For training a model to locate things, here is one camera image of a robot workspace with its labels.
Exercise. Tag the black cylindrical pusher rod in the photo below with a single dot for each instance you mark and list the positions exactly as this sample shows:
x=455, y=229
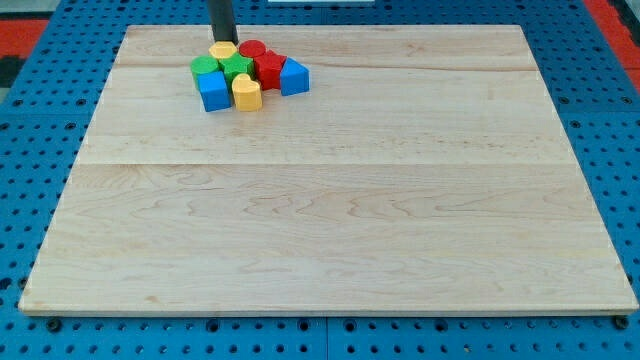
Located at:
x=222, y=19

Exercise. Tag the red star block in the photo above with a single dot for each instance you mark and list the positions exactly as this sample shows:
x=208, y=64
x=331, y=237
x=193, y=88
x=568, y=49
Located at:
x=268, y=67

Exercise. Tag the green star block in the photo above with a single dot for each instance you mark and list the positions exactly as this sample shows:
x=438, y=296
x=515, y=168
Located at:
x=235, y=65

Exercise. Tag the light wooden board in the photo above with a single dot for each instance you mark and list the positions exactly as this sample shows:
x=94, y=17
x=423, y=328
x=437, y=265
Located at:
x=425, y=173

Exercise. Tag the green cylinder block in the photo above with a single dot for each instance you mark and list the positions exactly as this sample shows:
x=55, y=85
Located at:
x=202, y=65

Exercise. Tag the yellow heart block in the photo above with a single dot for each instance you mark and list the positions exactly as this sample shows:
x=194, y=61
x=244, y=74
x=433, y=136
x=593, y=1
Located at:
x=247, y=93

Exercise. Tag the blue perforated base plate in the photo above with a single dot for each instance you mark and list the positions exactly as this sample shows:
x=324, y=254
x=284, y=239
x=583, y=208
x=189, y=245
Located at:
x=47, y=111

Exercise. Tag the yellow hexagon block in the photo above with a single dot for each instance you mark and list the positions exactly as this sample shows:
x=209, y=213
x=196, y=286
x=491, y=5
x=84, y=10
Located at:
x=222, y=50

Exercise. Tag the blue cube block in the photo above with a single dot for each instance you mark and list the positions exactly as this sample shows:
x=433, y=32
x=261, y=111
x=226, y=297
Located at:
x=213, y=91

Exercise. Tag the blue triangle block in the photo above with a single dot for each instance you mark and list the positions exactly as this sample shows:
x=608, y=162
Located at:
x=294, y=78

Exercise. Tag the red cylinder block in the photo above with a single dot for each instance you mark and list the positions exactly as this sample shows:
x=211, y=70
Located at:
x=252, y=48

